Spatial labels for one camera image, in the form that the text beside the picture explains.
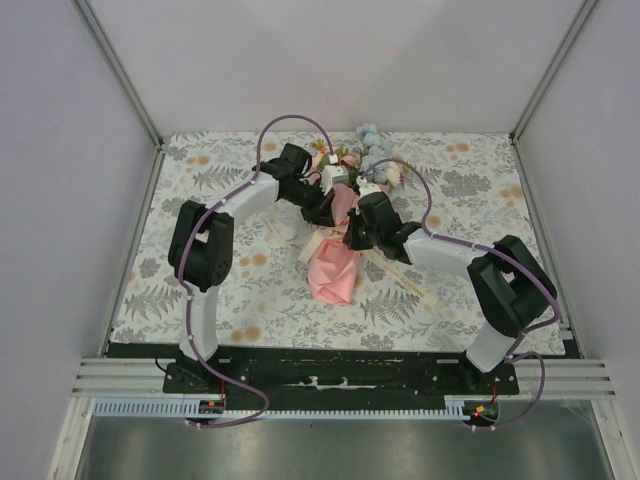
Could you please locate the orange fake rose stem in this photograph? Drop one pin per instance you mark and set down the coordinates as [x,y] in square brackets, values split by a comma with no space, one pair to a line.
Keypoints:
[323,153]

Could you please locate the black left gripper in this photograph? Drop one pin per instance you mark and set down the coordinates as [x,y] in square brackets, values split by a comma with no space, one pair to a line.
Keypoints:
[321,213]

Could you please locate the pink fake rose stem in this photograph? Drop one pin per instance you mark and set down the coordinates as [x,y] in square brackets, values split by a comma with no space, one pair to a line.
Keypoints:
[352,163]

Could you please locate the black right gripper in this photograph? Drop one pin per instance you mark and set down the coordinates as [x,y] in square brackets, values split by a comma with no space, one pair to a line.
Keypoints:
[351,239]

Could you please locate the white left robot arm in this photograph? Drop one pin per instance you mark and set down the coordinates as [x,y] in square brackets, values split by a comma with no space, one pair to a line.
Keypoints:
[202,246]

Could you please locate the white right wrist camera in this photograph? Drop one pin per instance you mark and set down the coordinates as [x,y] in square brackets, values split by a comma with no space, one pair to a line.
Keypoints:
[366,188]

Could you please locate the pink wrapping paper sheet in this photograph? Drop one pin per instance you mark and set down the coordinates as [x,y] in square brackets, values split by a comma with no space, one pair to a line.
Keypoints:
[333,266]

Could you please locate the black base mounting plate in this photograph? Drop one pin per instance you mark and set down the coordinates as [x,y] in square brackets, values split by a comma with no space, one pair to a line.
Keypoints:
[335,378]

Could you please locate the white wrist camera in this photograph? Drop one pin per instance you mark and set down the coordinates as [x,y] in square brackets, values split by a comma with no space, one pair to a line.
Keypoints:
[332,174]
[366,188]

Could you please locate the white slotted cable duct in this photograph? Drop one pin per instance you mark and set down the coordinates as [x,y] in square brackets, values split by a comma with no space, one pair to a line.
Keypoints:
[205,409]

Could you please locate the cream ribbon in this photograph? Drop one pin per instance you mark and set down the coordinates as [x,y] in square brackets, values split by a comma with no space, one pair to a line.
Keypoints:
[405,282]

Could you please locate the blue fake hydrangea stem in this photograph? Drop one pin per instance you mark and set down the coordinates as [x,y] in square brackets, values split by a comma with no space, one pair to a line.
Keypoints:
[374,147]

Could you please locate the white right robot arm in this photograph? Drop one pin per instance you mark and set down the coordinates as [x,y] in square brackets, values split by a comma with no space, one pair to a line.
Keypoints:
[511,288]

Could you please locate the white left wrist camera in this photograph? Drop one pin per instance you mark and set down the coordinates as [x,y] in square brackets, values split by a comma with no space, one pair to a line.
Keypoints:
[332,174]

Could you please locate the floral patterned table mat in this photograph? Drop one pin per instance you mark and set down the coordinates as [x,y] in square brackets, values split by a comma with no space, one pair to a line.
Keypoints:
[464,185]

